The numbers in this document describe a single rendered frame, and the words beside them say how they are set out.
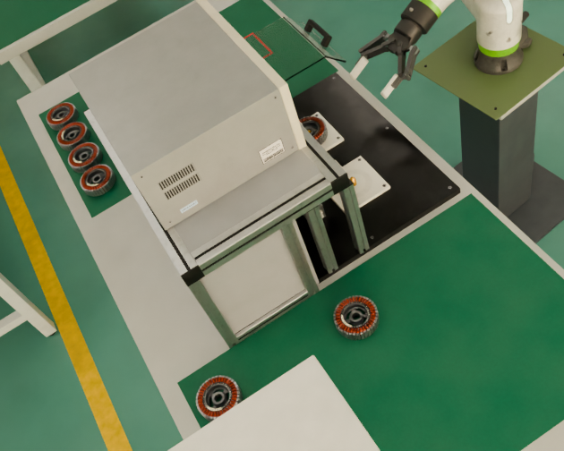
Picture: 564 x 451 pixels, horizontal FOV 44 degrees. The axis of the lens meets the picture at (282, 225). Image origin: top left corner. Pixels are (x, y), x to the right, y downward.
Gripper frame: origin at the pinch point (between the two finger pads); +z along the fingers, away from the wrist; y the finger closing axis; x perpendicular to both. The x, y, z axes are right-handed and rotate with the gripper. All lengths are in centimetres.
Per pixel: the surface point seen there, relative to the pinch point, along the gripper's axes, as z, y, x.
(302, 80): 7.9, 34.8, -12.9
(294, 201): 38, -32, 35
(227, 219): 50, -24, 41
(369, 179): 22.2, -15.9, -6.2
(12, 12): 53, 174, 14
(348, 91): 2.8, 16.3, -13.9
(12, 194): 128, 172, -36
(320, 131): 18.9, 6.2, -2.6
